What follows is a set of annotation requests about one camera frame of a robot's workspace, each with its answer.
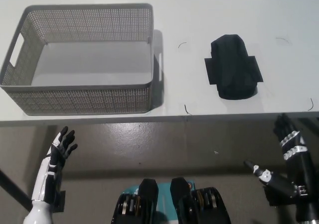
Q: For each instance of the black square mat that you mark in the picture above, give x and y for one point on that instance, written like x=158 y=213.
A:
x=211 y=72

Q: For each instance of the black fabric pencil case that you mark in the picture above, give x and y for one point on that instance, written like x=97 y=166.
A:
x=233 y=67

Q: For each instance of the grey perforated plastic basket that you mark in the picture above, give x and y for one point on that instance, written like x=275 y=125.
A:
x=79 y=97

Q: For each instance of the black table leg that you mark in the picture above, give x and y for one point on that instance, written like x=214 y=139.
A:
x=15 y=186

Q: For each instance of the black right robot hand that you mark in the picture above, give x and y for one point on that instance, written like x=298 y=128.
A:
x=296 y=169

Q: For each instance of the black square floor marker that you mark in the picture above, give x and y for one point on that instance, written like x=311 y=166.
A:
x=59 y=201

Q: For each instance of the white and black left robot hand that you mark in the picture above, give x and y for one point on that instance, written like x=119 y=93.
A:
x=47 y=174

